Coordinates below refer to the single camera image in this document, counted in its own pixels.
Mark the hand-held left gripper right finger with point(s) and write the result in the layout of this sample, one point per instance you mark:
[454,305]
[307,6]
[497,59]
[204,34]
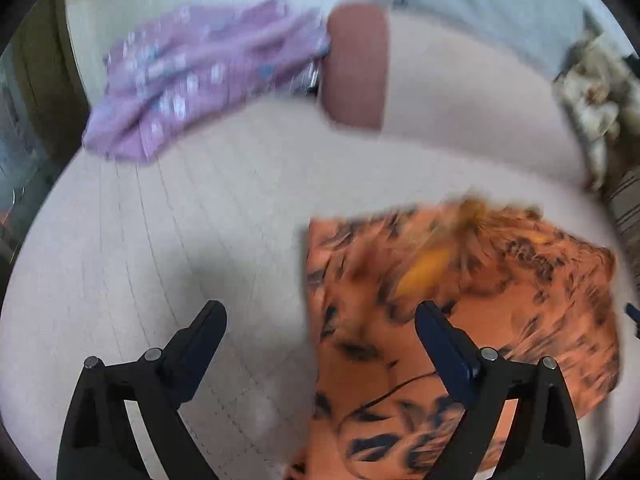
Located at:
[445,346]

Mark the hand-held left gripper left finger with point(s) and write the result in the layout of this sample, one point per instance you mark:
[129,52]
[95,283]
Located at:
[196,354]

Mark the orange black floral garment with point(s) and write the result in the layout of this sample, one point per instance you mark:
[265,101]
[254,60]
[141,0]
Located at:
[360,310]

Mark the beige quilted mattress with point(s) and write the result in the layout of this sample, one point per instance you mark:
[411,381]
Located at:
[175,230]

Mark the striped brown cloth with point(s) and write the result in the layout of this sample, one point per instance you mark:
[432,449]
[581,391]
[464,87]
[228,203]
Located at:
[627,205]

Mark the beige pillow with brown end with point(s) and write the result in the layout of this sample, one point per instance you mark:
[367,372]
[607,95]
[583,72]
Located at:
[450,95]

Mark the purple floral garment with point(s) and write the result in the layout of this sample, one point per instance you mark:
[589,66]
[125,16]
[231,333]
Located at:
[190,80]

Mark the cream floral patterned cloth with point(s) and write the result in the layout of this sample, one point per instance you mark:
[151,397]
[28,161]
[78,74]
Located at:
[592,95]

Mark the wooden cabinet with etched glass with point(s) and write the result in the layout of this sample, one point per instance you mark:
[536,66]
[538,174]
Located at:
[35,110]

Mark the small silver grey object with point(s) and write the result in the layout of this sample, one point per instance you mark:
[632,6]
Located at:
[311,79]

